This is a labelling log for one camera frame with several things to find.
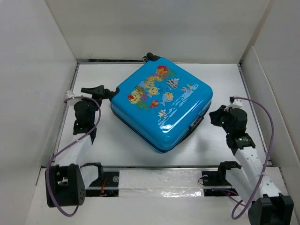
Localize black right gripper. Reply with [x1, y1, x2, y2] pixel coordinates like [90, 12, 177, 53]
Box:
[208, 105, 233, 134]

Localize blue child suitcase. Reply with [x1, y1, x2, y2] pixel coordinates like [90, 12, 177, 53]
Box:
[110, 52, 213, 153]

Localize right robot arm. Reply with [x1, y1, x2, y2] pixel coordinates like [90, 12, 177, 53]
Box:
[209, 105, 294, 225]

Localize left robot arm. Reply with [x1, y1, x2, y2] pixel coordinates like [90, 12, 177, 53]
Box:
[45, 85, 119, 210]

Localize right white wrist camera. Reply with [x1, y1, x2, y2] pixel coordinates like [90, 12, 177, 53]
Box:
[224, 96, 243, 112]

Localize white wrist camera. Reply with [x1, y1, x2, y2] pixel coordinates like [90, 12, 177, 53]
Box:
[64, 90, 76, 105]
[224, 96, 243, 112]

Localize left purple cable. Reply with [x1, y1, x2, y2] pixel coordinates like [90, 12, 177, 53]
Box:
[45, 96, 102, 217]

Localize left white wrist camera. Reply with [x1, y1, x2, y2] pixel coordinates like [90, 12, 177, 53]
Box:
[64, 90, 76, 105]

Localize metal base rail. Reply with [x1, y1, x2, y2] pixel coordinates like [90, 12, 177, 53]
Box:
[46, 165, 251, 196]

